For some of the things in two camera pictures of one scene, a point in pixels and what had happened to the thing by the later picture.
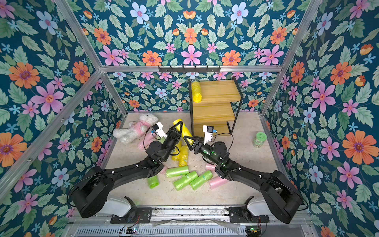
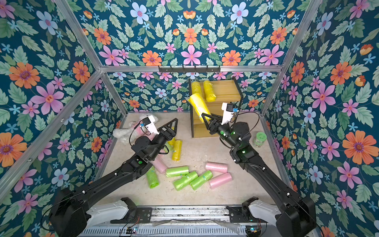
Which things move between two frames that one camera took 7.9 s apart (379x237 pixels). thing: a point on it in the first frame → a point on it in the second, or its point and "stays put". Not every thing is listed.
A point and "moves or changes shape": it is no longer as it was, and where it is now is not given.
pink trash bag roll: (210, 167) stays put
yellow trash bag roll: (185, 132) → (210, 96)
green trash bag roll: (177, 171) stays put
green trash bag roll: (153, 181) stays put
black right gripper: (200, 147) → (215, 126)
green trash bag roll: (185, 180) stays put
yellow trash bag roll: (183, 156) moves or changes shape
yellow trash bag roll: (175, 153) moves or changes shape
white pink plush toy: (131, 135) stays put
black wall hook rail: (189, 70) stays put
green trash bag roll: (201, 180) stays put
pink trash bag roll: (218, 182) stays put
